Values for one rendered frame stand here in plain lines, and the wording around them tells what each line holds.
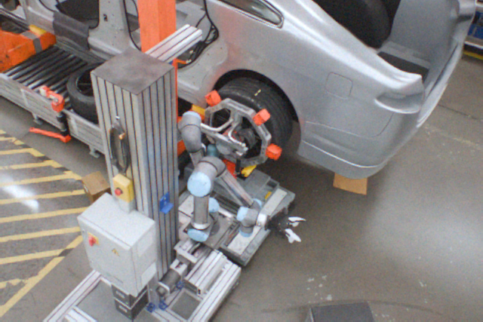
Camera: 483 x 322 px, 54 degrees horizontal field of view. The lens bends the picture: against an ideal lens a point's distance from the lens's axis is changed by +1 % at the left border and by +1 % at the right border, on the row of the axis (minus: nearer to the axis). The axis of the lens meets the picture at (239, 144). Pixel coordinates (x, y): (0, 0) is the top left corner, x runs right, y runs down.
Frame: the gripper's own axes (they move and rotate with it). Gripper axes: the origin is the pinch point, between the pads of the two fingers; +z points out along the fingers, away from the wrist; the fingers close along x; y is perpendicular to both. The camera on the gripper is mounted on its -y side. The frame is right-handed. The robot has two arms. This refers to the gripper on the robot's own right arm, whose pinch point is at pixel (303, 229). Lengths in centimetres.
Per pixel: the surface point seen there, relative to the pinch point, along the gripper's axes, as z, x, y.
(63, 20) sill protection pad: -252, -169, 5
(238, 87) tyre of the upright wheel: -70, -110, -8
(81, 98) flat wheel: -215, -133, 56
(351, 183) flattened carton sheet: 33, -176, 99
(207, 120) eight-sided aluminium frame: -89, -103, 22
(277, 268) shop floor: -10, -67, 116
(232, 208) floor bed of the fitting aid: -61, -106, 106
